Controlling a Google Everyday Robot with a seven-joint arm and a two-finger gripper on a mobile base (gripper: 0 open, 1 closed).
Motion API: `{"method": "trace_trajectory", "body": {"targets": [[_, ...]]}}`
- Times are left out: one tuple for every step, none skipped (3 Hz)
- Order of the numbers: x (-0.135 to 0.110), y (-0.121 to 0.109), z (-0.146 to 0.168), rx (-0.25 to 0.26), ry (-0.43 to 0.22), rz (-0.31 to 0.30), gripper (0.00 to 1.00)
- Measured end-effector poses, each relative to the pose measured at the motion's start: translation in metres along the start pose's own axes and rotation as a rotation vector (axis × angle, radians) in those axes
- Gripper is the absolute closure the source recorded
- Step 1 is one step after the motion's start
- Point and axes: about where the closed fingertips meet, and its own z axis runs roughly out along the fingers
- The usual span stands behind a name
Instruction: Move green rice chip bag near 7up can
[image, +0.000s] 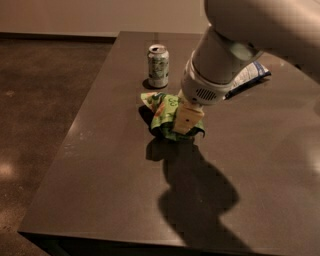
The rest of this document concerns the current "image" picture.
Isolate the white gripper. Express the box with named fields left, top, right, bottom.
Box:
left=173, top=50, right=234, bottom=135

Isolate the green rice chip bag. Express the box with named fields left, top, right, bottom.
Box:
left=141, top=92, right=205, bottom=141

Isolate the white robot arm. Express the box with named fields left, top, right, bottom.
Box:
left=173, top=0, right=320, bottom=134

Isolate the green 7up soda can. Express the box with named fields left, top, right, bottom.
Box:
left=147, top=44, right=169, bottom=88

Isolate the blue white chip bag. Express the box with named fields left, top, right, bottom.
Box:
left=224, top=61, right=271, bottom=100

